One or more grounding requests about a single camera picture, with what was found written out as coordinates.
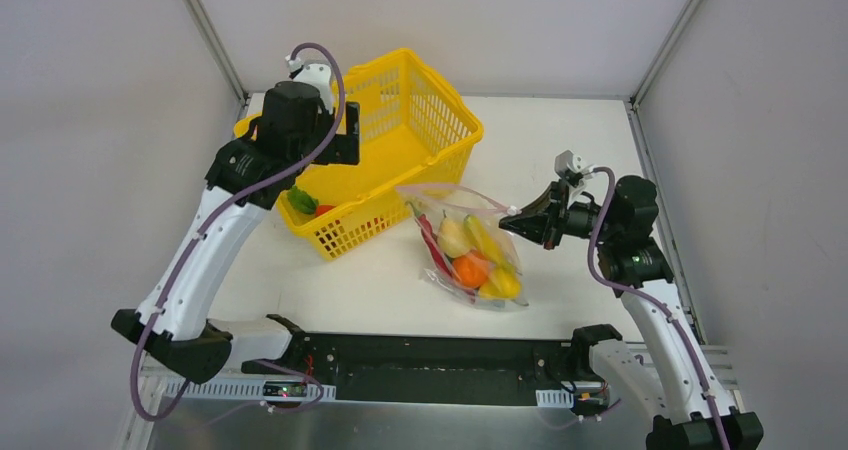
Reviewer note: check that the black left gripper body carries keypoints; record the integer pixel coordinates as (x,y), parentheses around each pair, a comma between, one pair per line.
(351,133)

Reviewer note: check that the clear zip top bag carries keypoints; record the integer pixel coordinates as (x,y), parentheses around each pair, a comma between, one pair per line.
(439,200)

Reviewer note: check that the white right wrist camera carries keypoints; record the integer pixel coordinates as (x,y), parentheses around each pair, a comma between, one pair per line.
(572,168)

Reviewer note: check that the orange tangerine with leaf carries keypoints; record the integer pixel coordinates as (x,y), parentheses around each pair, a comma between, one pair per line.
(471,270)

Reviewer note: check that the red chili pepper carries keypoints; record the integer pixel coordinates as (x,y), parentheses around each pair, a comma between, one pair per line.
(443,264)

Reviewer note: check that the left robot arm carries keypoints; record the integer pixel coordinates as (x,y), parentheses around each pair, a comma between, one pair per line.
(172,322)

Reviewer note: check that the pale yellow round fruit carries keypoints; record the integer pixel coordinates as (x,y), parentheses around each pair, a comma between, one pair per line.
(451,238)

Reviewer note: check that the yellow lemon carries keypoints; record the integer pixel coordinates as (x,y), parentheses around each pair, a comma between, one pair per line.
(502,284)

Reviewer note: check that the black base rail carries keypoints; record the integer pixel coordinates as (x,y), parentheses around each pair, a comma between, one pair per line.
(444,370)

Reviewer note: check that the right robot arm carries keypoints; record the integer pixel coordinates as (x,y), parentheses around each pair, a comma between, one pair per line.
(682,400)

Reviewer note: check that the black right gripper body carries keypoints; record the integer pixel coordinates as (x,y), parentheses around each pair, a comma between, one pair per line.
(555,212)

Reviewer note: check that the white slotted cable duct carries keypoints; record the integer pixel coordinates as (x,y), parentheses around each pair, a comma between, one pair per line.
(282,390)

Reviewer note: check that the green leaf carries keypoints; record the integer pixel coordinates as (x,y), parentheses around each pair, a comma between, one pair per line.
(301,201)

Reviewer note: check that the yellow banana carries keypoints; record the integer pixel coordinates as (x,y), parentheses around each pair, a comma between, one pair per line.
(483,240)

